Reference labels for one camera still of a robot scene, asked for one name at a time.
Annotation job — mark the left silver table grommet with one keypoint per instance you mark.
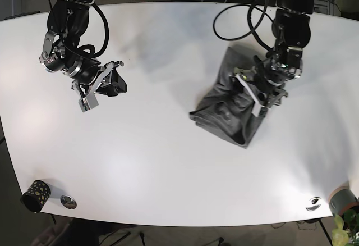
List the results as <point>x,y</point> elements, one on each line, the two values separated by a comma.
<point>68,202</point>

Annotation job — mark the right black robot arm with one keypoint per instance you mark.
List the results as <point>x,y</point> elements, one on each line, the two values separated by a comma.
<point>66,23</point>

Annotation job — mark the right silver table grommet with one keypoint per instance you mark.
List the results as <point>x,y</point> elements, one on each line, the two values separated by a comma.
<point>313,204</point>

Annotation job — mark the grey flower pot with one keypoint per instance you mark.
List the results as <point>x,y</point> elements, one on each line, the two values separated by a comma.
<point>342,200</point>

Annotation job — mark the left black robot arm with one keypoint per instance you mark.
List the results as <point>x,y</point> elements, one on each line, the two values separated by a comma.
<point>292,33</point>

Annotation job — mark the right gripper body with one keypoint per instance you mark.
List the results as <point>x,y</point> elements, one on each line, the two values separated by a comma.
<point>91,82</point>

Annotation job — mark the black gold-dotted cup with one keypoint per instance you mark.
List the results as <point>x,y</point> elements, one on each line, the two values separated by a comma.
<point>36,196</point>

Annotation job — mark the grey heather T-shirt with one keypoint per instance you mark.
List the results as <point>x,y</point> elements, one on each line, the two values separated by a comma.
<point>225,110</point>

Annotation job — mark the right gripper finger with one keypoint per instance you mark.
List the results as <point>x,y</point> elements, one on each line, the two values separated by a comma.
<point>110,91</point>
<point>118,85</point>

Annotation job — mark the green potted plant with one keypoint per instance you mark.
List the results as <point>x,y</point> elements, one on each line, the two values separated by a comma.
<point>346,229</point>

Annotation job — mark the silver table grommet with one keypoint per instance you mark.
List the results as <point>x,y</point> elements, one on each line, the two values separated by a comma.
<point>313,204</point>
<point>68,202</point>

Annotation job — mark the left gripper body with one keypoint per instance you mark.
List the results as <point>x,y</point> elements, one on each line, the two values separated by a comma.
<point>263,94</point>

